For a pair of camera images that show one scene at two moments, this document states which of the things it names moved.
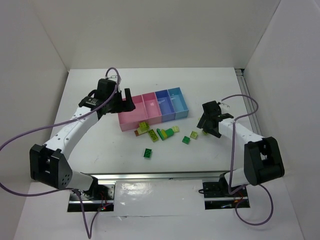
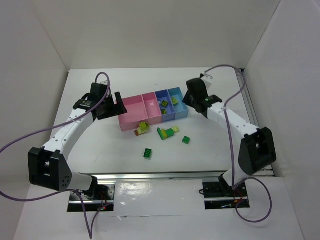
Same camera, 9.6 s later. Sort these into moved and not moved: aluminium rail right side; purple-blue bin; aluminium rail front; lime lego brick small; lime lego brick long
Moved: lime lego brick small; lime lego brick long
Not moved: aluminium rail front; aluminium rail right side; purple-blue bin
